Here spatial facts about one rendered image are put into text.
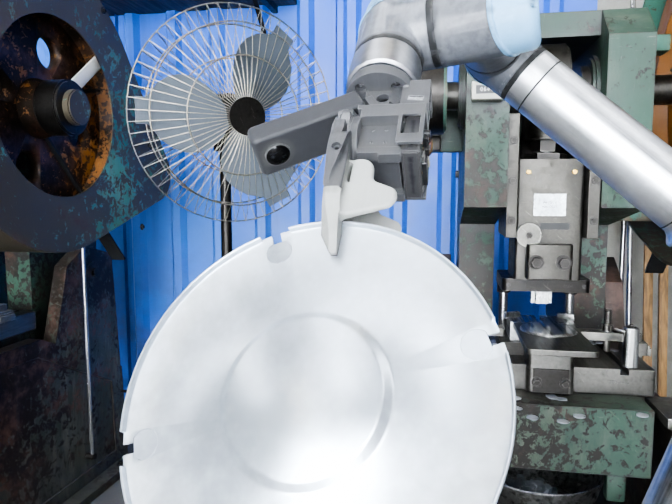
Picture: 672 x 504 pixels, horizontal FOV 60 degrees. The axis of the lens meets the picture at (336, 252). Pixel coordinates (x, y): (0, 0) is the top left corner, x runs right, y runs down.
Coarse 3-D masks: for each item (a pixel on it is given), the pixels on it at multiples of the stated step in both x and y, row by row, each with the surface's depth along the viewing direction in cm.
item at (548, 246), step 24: (528, 168) 134; (552, 168) 133; (576, 168) 132; (528, 192) 135; (552, 192) 134; (576, 192) 133; (528, 216) 135; (552, 216) 134; (576, 216) 133; (528, 240) 135; (552, 240) 135; (576, 240) 134; (528, 264) 134; (552, 264) 132; (576, 264) 134
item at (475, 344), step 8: (464, 336) 40; (472, 336) 40; (480, 336) 40; (464, 344) 40; (472, 344) 40; (480, 344) 40; (488, 344) 40; (464, 352) 40; (472, 352) 40; (480, 352) 40; (488, 352) 39
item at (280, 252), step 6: (270, 246) 49; (276, 246) 49; (282, 246) 49; (288, 246) 49; (270, 252) 49; (276, 252) 49; (282, 252) 48; (288, 252) 48; (270, 258) 48; (276, 258) 48; (282, 258) 48
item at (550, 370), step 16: (528, 336) 127; (544, 336) 127; (560, 336) 127; (576, 336) 127; (528, 352) 118; (544, 352) 117; (560, 352) 116; (576, 352) 116; (592, 352) 115; (528, 368) 130; (544, 368) 129; (560, 368) 128; (528, 384) 130; (544, 384) 129; (560, 384) 128
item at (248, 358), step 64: (256, 256) 49; (320, 256) 47; (384, 256) 45; (192, 320) 48; (256, 320) 46; (320, 320) 44; (384, 320) 43; (448, 320) 41; (192, 384) 45; (256, 384) 42; (320, 384) 41; (384, 384) 40; (448, 384) 39; (512, 384) 37; (192, 448) 42; (256, 448) 40; (320, 448) 39; (384, 448) 38; (448, 448) 37; (512, 448) 36
